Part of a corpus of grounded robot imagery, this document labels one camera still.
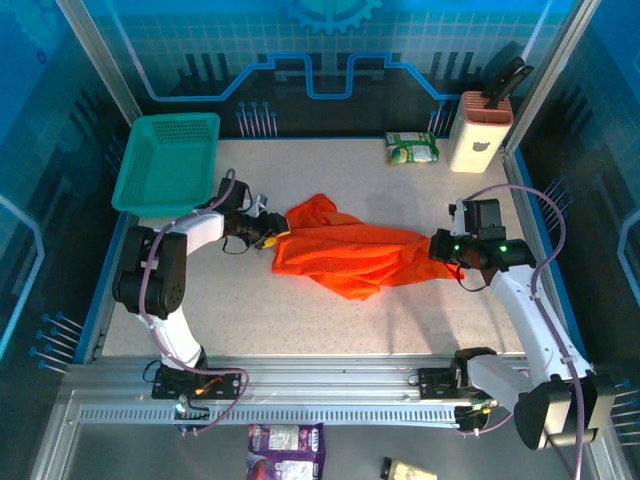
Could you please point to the beige black packet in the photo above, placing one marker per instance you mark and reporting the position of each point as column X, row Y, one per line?
column 407, row 471

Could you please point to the green snack packet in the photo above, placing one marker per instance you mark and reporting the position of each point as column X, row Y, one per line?
column 412, row 150

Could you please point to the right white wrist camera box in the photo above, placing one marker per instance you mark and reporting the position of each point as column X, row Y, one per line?
column 457, row 220

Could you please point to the purple snack packet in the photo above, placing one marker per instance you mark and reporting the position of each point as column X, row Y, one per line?
column 285, row 450

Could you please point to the orange t-shirt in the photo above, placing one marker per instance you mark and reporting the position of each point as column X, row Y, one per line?
column 350, row 255

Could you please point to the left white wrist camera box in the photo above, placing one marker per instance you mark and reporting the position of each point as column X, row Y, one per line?
column 258, row 205

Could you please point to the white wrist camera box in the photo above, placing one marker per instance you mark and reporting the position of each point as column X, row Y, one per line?
column 258, row 205
column 457, row 220

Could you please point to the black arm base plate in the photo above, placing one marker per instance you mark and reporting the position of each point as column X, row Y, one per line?
column 435, row 382
column 225, row 385

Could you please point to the teal plastic mesh basket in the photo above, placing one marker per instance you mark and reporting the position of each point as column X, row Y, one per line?
column 160, row 165

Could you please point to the aluminium frame post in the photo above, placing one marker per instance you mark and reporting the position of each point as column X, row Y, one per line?
column 549, row 75
column 98, row 55

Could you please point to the cream knife block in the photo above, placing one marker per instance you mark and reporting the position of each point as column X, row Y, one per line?
column 475, row 145

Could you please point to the aluminium frame rail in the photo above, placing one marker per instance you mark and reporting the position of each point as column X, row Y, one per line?
column 325, row 380

